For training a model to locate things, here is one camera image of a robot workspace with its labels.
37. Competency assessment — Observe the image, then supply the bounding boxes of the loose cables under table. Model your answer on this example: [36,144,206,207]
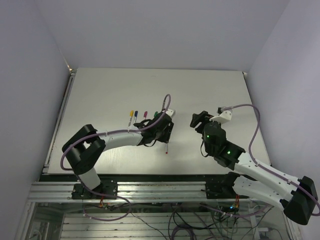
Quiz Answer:
[82,196,271,240]

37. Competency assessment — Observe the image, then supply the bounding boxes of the purple pen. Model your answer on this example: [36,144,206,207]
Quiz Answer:
[143,111,148,120]

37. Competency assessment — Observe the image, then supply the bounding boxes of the red pen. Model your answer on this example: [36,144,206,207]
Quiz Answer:
[165,143,169,154]

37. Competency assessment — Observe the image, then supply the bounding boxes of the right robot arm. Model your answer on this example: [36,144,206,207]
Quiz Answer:
[190,108,320,226]

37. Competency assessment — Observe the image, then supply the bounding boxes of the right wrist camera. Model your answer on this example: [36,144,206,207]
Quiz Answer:
[216,107,233,125]

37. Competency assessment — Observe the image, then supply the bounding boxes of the blue pen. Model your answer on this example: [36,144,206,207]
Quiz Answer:
[133,113,138,124]

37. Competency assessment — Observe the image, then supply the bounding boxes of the yellow pen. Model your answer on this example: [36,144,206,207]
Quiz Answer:
[128,115,134,127]

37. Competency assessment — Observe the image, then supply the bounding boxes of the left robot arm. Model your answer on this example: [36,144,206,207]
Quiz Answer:
[60,109,176,199]

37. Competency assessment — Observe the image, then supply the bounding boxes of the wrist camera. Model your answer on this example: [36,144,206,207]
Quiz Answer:
[165,109,176,118]
[216,107,233,125]

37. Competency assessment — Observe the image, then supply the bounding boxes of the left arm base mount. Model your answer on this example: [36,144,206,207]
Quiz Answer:
[71,180,118,200]

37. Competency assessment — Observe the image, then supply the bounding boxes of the aluminium frame rail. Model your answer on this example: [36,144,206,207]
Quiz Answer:
[27,181,236,204]

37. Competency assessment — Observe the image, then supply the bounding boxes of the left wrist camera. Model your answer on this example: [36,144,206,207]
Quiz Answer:
[165,109,176,118]

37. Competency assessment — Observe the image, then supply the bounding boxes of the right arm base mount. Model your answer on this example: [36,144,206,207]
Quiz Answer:
[200,172,241,199]

